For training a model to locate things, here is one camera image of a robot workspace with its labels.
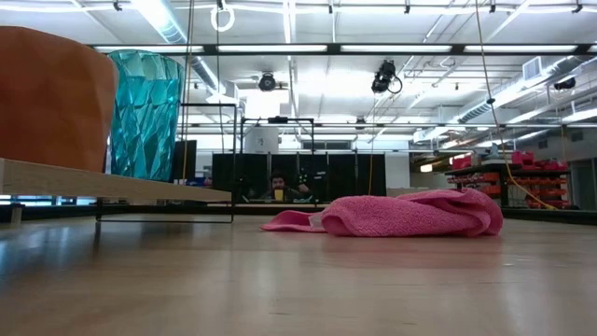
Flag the black overhead camera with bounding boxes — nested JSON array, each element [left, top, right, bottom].
[[371, 59, 404, 95]]

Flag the white box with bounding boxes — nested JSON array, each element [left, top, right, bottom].
[[243, 126, 280, 155]]

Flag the white looped ceiling cable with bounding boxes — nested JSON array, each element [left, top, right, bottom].
[[210, 3, 236, 34]]

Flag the long yellow hanging cable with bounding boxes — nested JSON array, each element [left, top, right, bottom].
[[474, 0, 559, 211]]

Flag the teal faceted plastic tumbler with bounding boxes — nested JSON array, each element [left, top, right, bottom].
[[107, 49, 186, 182]]

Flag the rack with red bins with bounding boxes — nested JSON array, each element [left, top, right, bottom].
[[445, 149, 571, 210]]

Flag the round black ceiling device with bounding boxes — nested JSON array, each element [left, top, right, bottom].
[[257, 72, 278, 92]]

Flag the person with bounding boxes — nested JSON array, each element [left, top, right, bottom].
[[259, 171, 314, 203]]

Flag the black partition panels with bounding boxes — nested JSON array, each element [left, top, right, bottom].
[[212, 152, 387, 198]]

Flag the pink terry towel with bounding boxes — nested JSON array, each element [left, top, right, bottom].
[[260, 188, 504, 238]]

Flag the orange plastic mug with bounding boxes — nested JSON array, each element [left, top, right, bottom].
[[0, 26, 118, 173]]

